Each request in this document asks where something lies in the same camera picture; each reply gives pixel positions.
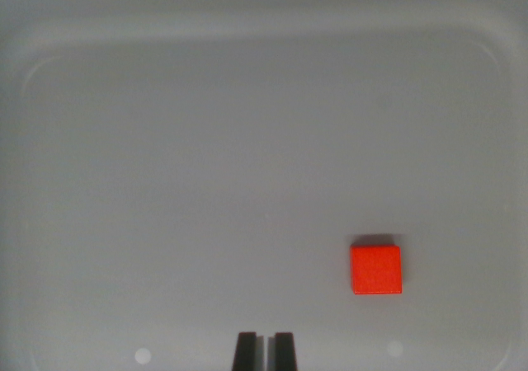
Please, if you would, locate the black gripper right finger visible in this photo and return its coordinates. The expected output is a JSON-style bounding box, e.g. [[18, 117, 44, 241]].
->
[[270, 331, 299, 371]]

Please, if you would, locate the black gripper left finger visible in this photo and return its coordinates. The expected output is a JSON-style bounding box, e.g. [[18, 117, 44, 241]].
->
[[231, 331, 259, 371]]

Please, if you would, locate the red block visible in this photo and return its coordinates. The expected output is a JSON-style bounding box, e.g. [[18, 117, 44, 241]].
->
[[349, 244, 403, 296]]

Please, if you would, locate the white plastic bin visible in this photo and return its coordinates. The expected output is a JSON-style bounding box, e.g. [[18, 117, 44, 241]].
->
[[0, 0, 528, 371]]

